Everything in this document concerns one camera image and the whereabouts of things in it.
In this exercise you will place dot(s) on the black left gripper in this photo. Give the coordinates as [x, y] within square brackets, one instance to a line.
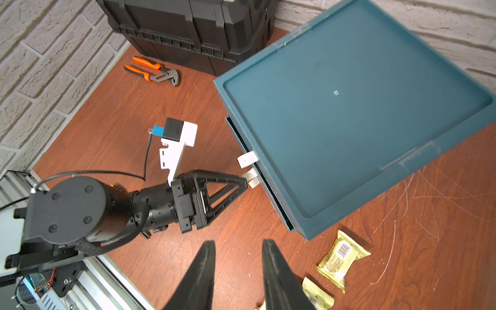
[201, 196]

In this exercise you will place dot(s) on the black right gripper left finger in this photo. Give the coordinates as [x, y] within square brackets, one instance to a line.
[196, 289]

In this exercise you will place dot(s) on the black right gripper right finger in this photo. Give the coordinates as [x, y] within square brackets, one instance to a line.
[274, 264]

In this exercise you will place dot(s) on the yellow cookie packet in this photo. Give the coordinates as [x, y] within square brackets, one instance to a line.
[335, 265]
[316, 294]

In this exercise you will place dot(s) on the teal drawer cabinet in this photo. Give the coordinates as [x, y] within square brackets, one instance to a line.
[345, 107]

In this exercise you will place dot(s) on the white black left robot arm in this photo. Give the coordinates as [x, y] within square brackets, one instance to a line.
[82, 217]

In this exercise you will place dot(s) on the black plastic toolbox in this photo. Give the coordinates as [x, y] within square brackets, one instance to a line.
[208, 36]

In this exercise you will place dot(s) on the left aluminium corner profile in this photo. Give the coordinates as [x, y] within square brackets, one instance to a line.
[30, 126]

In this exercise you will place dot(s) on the aluminium front rail frame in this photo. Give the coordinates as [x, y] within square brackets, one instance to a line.
[101, 285]

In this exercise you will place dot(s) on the orange handled groove pliers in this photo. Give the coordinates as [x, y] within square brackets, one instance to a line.
[160, 74]

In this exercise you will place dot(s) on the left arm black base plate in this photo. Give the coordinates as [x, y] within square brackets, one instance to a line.
[65, 277]

